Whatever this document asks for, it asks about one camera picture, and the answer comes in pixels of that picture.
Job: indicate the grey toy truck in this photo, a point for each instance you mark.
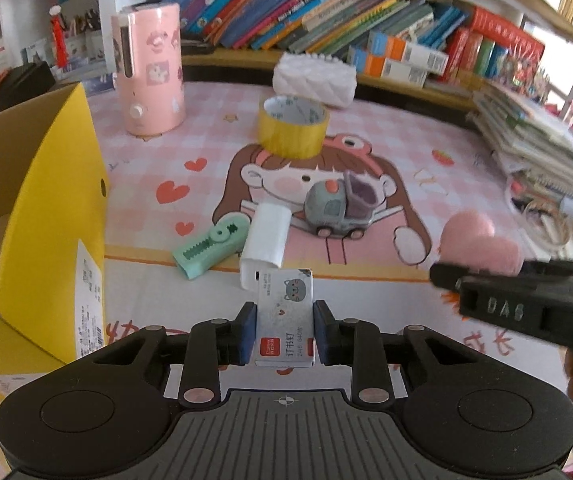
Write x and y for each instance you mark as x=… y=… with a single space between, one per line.
x=343 y=207

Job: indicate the pink plush bird orange beak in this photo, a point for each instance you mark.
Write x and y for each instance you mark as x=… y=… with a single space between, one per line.
x=468 y=239

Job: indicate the black electronic keyboard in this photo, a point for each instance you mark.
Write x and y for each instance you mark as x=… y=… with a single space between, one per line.
x=24 y=83

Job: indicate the white orange box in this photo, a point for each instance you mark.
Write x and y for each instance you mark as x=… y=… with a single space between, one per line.
x=381 y=47
x=388 y=67

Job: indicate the yellow cardboard box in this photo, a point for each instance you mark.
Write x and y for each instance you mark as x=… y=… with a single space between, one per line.
x=53 y=201

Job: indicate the green crocodile stapler remover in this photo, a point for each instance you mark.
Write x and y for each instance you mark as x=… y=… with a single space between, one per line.
x=224 y=239

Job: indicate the white bookshelf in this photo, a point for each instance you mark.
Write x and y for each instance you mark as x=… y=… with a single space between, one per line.
x=316 y=5

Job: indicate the pink cylindrical humidifier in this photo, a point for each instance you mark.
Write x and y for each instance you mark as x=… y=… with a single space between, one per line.
x=149 y=75

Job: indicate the white quilted pouch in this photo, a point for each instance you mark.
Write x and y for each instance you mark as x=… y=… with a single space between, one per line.
x=318 y=77

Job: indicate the white orange box upper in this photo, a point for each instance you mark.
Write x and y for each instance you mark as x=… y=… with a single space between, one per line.
x=381 y=47

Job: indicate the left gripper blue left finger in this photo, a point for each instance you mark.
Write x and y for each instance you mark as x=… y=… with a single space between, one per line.
x=245 y=326

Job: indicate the white orange box lower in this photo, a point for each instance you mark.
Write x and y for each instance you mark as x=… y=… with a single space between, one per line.
x=388 y=67

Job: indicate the stack of papers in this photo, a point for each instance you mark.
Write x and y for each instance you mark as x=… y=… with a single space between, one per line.
x=534 y=149

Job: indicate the pink checkered tablecloth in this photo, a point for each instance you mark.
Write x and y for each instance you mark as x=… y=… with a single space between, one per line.
x=247 y=296

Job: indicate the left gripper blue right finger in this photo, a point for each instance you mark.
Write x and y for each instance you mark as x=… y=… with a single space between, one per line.
x=324 y=326

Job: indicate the white staples box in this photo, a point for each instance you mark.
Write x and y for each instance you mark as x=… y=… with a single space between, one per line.
x=284 y=329

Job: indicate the row of books lower shelf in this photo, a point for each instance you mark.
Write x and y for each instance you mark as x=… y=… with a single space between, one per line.
x=356 y=17

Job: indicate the yellow tape roll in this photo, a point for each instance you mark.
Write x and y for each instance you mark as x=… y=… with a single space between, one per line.
x=292 y=127

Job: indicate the white power adapter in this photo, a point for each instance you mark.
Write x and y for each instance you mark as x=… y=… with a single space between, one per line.
x=265 y=243

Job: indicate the red tassel ornament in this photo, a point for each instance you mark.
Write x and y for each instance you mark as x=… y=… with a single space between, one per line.
x=58 y=34

